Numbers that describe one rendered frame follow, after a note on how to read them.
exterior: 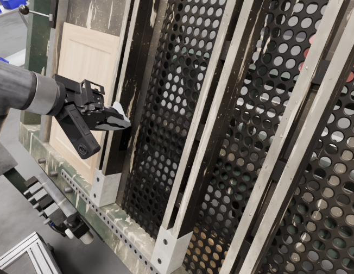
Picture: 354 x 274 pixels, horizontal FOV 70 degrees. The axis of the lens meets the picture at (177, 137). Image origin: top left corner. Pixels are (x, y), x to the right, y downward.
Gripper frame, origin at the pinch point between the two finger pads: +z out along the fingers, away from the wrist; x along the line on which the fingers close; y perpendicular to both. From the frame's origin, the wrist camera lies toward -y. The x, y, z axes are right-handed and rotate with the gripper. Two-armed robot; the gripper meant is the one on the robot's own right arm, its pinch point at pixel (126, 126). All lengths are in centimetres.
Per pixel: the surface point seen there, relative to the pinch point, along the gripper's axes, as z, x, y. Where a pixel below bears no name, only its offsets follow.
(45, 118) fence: 13, 62, 38
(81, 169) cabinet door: 17.5, 46.1, 7.0
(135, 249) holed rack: 16.0, 21.3, -28.7
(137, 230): 18.8, 22.0, -23.3
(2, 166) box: 9, 99, 28
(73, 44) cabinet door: 6, 26, 53
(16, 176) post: 18, 107, 26
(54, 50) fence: 6, 39, 59
